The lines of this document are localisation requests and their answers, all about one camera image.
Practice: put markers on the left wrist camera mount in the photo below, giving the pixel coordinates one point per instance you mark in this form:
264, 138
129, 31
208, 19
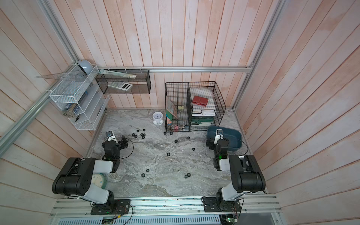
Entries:
110, 136

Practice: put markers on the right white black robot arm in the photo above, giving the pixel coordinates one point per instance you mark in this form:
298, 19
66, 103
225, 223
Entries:
246, 177

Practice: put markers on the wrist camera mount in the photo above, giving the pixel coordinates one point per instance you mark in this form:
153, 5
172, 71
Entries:
218, 136
110, 136

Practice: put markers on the red wallet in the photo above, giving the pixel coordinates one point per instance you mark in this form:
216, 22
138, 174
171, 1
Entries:
200, 101

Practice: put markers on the black wire desk organizer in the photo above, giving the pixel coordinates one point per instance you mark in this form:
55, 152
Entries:
179, 106

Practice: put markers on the clear plastic ruler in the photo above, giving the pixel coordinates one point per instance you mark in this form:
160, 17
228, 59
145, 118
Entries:
114, 73

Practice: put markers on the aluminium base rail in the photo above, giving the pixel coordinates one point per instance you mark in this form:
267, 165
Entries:
164, 206

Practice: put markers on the black wire wall basket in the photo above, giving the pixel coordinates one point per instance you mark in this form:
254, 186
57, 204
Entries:
141, 84

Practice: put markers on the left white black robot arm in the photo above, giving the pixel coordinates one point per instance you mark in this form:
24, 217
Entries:
75, 178

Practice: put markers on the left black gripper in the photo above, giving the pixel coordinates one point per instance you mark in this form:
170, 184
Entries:
122, 146

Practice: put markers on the dark teal storage box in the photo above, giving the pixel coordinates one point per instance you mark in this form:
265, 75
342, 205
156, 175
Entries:
233, 136

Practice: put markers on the white calculator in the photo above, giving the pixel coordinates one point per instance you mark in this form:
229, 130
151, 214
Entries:
124, 86

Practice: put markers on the small white alarm clock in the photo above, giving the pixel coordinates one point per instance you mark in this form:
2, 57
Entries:
158, 118

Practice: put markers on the green round wall clock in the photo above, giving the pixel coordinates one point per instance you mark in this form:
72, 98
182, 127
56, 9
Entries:
100, 180

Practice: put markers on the white wire wall shelf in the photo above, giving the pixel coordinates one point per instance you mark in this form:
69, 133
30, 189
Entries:
79, 98

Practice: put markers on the grey computer mouse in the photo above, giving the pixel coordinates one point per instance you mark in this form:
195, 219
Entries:
85, 66

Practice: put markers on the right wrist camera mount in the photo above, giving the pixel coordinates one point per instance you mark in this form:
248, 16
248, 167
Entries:
218, 136

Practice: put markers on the white tray in organizer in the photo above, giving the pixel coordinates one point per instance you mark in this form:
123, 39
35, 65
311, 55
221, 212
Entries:
205, 113

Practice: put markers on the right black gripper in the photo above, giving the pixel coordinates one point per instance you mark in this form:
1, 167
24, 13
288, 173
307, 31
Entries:
212, 142

